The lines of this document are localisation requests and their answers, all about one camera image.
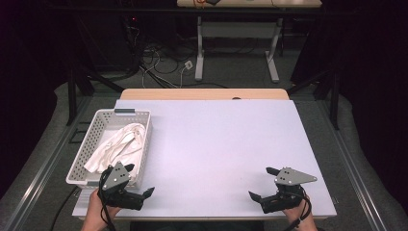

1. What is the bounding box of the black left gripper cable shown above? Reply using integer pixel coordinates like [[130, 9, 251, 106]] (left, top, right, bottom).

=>
[[96, 165, 117, 231]]

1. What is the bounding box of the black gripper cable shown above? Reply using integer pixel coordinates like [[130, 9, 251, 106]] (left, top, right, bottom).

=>
[[282, 189, 313, 231], [96, 165, 117, 231]]

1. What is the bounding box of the wooden table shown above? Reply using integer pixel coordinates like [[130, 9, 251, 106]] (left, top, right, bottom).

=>
[[119, 88, 291, 101]]

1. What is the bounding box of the white cloth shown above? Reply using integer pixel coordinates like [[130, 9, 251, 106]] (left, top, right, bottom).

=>
[[84, 122, 147, 176]]

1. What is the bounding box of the bundle of black floor cables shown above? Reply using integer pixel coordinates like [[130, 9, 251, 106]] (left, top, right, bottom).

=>
[[121, 15, 229, 90]]

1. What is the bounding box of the aluminium floor rail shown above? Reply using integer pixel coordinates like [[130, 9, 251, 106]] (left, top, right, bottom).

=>
[[320, 99, 391, 231], [3, 95, 92, 231]]

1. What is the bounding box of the black floor cable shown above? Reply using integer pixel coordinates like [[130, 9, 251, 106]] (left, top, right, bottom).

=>
[[49, 186, 81, 231]]

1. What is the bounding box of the pale blue table mat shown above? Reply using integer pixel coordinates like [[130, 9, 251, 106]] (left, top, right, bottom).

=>
[[71, 98, 338, 220]]

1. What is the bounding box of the white perforated plastic basket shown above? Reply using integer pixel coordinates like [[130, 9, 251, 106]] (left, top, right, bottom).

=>
[[65, 108, 152, 191]]

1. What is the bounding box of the white floor cable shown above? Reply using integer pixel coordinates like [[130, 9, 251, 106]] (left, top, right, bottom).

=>
[[140, 47, 191, 90]]

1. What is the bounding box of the desk with white legs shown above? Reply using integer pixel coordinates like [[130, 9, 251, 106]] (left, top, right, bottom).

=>
[[176, 0, 323, 84]]

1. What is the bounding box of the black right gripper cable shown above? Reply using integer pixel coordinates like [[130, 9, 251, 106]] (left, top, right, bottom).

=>
[[282, 189, 313, 231]]

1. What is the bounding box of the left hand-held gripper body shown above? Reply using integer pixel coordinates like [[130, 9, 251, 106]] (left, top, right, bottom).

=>
[[97, 161, 145, 212]]

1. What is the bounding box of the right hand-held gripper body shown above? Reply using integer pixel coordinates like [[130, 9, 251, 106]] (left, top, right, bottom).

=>
[[260, 167, 319, 215]]

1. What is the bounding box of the person's right hand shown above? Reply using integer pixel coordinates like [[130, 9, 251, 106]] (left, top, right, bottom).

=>
[[281, 194, 315, 226]]

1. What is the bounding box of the person's left hand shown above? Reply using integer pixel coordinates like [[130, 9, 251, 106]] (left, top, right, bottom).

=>
[[84, 188, 123, 225]]

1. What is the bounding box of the black metal stand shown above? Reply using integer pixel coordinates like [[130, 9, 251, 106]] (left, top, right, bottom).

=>
[[64, 61, 127, 127], [286, 66, 341, 131]]

